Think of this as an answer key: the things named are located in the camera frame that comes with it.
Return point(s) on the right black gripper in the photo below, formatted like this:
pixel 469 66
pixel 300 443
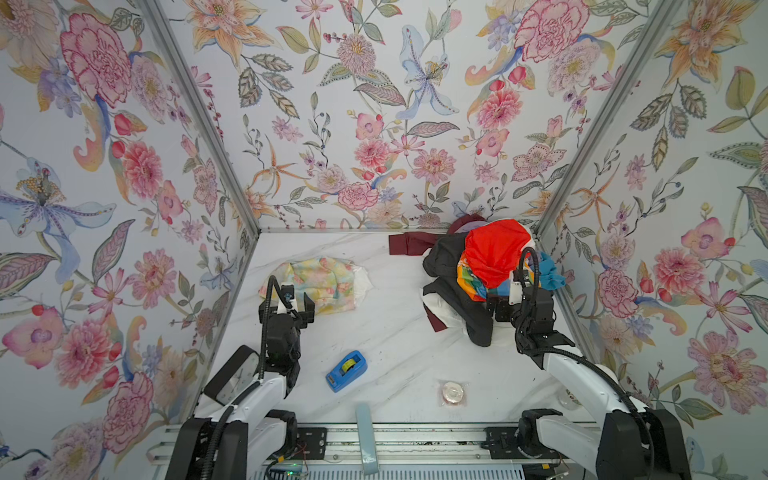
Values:
pixel 503 303

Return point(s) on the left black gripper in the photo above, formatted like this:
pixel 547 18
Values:
pixel 302 318

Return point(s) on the pastel floral cloth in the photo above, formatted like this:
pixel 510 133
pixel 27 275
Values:
pixel 333 285

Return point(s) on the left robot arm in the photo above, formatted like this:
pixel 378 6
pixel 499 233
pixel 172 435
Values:
pixel 249 429

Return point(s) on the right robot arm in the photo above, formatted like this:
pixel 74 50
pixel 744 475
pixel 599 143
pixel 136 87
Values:
pixel 630 440

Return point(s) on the teal blue cloth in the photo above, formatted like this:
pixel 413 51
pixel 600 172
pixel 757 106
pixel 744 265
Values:
pixel 549 278

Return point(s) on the rainbow coloured cloth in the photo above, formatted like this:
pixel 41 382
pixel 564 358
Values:
pixel 474 287

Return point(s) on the red cloth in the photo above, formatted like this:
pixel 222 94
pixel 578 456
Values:
pixel 493 251

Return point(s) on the white cloth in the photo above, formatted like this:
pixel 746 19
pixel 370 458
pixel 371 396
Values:
pixel 447 312

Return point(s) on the black cloth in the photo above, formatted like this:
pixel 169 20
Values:
pixel 441 264

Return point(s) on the maroon cloth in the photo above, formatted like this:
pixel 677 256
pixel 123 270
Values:
pixel 417 243

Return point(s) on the white floral cup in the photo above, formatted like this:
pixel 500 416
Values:
pixel 567 400

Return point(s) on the blue tape dispenser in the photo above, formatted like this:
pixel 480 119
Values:
pixel 349 369

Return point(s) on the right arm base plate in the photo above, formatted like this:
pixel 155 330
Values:
pixel 504 443

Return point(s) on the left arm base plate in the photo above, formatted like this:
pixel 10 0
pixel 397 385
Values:
pixel 308 443

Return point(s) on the aluminium front rail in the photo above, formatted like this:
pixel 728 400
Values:
pixel 402 443

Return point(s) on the pale green handle bar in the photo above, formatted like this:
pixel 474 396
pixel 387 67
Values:
pixel 366 440

